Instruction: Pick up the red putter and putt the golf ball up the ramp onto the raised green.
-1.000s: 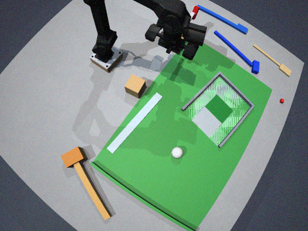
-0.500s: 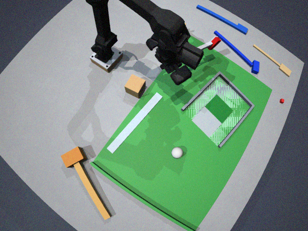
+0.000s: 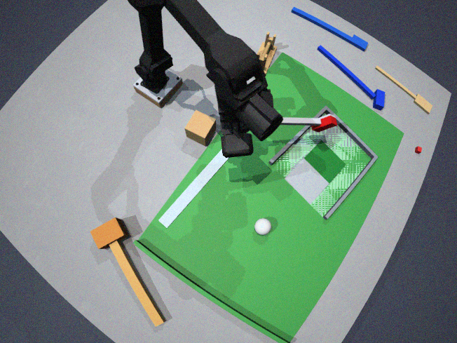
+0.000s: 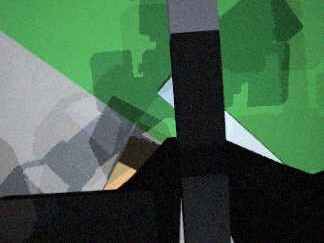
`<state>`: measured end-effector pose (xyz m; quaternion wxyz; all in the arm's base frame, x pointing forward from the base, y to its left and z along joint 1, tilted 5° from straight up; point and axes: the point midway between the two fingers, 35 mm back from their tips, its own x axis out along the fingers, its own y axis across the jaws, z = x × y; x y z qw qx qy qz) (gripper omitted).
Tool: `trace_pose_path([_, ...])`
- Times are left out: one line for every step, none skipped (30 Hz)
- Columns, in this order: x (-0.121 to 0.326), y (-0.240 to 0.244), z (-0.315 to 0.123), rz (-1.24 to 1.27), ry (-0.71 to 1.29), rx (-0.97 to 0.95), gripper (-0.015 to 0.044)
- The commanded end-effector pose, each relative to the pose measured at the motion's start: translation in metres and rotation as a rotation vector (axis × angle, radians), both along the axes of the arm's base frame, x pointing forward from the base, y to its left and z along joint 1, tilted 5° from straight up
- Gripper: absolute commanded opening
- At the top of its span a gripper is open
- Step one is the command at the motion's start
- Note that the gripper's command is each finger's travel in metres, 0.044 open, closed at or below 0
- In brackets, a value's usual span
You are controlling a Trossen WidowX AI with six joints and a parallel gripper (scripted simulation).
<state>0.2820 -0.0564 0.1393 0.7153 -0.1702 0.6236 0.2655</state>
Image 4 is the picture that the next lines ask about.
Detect tan cube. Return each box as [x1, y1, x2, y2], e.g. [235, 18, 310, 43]
[103, 136, 157, 190]

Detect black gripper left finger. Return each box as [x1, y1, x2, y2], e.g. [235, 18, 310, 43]
[0, 137, 181, 243]

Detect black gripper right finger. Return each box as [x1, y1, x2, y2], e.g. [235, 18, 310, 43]
[226, 140, 324, 243]

